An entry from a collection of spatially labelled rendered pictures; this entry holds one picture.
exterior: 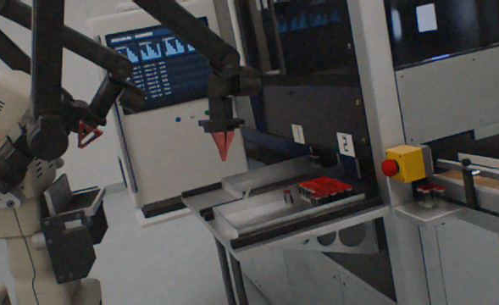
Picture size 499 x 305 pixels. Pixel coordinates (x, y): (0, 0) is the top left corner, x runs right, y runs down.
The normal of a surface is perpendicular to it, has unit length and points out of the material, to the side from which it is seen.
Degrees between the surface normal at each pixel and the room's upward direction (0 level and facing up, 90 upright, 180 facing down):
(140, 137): 90
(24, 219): 90
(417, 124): 90
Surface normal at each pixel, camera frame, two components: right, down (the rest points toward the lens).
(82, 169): 0.30, 0.11
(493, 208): -0.94, 0.24
